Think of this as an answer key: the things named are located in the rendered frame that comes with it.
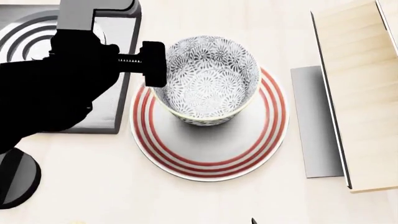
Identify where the floral patterned black white bowl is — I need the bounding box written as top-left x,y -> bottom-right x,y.
153,35 -> 262,127

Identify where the black round disc base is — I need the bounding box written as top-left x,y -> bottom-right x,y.
0,147 -> 42,210

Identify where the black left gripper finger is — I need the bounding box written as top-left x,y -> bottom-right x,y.
139,41 -> 168,88

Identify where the white plate with red rings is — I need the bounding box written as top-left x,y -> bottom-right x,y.
129,66 -> 290,183

